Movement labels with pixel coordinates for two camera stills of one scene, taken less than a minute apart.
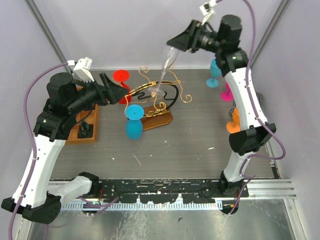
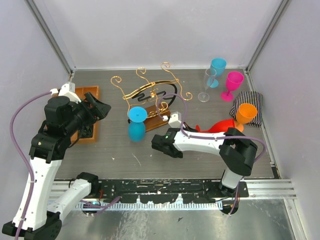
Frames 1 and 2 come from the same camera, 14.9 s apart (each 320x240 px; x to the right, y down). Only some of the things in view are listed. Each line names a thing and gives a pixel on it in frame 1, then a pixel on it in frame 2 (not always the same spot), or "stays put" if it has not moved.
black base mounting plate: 166,191 stays put
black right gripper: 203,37 -> 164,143
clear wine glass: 169,54 -> 209,76
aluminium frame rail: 256,189 stays put
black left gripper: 120,92 -> 99,110
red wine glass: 120,76 -> 220,126
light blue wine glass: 215,71 stays put
